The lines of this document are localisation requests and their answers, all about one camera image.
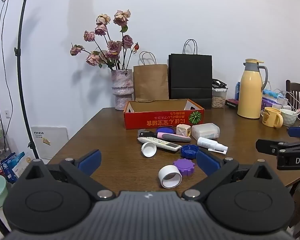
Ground blue ribbed bottle cap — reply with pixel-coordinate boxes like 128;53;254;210
180;145;200;160

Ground black light stand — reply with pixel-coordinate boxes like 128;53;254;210
14;0;41;159

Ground black folded trivet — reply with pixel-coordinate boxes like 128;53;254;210
212;79;227;89

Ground white cable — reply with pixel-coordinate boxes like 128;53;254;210
277;89;300;121

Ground white spray bottle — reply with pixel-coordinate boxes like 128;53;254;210
197;137;229;155

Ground black cable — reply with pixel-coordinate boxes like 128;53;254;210
0;0;21;140

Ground white ribbed cap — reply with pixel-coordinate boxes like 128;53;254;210
140;142;157;157

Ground clear container of seeds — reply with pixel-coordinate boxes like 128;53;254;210
212;87;228;109

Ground white yellow charger cube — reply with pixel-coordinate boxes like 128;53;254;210
175;124;192;138

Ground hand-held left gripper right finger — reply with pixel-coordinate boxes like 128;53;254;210
181;148;274;202

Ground white textured cup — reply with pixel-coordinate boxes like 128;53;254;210
280;108;298;127

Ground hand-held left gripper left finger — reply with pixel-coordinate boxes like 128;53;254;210
25;149;116;201

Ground blue packets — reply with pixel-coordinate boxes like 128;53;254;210
0;152;27;183

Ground black paper bag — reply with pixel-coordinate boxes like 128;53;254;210
168;39;213;110

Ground white remote control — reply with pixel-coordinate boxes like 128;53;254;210
137;137;182;152

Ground mottled pink vase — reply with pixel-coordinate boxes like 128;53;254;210
111;69;135;111

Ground white board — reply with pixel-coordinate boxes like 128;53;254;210
31;126;69;160

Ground dark wooden chair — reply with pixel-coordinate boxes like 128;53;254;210
286;79;300;110

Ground blue white tissue pack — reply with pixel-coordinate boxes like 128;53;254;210
262;89;287;101

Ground white tape ring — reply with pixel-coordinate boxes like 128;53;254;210
158;165;182;188

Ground pink grey pet brush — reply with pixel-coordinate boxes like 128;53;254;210
139;129;192;142

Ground red cardboard box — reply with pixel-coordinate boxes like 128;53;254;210
123;99;205;130

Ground purple ribbed cap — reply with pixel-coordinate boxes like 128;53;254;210
173;158;196;176

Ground purple tissue pack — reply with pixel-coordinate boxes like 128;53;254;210
262;96;282;110

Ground brown paper bag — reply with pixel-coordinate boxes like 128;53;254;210
133;51;169;102

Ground yellow thermos jug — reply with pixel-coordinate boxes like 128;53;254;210
237;59;269;119

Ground translucent plastic box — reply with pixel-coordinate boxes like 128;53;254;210
191;123;220;140

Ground dried pink rose bouquet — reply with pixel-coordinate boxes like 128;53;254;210
70;9;140;70

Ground yellow mug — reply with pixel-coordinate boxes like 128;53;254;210
261;107;284;129

